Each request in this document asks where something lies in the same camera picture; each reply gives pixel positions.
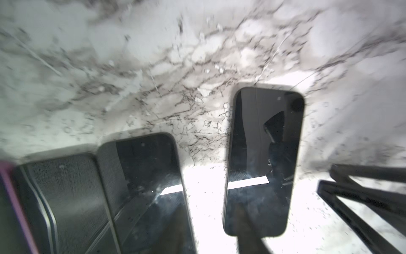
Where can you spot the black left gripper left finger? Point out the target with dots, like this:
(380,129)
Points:
(249,241)

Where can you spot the black phone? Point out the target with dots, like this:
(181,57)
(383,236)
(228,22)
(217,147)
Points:
(64,203)
(263,151)
(143,187)

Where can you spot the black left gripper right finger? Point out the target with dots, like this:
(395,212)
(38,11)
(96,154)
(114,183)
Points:
(390,206)

